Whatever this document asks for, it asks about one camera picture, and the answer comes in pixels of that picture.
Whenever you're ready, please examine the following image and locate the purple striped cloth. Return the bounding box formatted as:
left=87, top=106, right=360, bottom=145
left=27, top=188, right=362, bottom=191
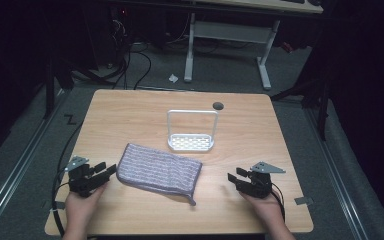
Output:
left=116, top=143, right=203, bottom=207

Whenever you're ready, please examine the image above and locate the person's right hand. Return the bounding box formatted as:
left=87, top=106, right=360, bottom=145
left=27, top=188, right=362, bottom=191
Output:
left=238, top=191, right=285, bottom=231

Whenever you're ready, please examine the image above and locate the bundle of black floor cables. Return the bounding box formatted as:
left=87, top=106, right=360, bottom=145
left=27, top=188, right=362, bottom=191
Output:
left=63, top=19, right=153, bottom=91

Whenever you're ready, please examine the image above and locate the person's left hand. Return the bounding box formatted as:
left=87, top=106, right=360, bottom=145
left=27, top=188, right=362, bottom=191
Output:
left=64, top=185, right=108, bottom=231

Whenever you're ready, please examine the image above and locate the grey tape piece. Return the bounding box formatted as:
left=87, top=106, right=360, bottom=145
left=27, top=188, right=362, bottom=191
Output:
left=49, top=200, right=67, bottom=212
left=294, top=196, right=314, bottom=206

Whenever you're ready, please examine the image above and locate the white metal towel rack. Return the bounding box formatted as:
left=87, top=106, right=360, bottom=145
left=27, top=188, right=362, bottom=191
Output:
left=166, top=109, right=220, bottom=153

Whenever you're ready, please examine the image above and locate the black metal stand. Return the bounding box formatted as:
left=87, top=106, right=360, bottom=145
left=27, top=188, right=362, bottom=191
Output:
left=41, top=59, right=75, bottom=120
left=270, top=73, right=331, bottom=142

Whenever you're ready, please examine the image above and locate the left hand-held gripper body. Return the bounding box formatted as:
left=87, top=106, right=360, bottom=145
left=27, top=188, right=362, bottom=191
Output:
left=64, top=155, right=103, bottom=198

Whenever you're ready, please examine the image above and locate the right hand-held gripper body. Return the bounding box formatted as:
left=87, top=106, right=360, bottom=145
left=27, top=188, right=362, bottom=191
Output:
left=243, top=161, right=287, bottom=200

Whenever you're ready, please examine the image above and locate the black cable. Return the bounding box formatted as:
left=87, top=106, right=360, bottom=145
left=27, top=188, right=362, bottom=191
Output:
left=51, top=122, right=84, bottom=238
left=270, top=181, right=286, bottom=222

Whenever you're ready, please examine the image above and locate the white-legged desk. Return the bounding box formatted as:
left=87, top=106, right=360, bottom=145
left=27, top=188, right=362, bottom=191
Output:
left=183, top=0, right=324, bottom=91

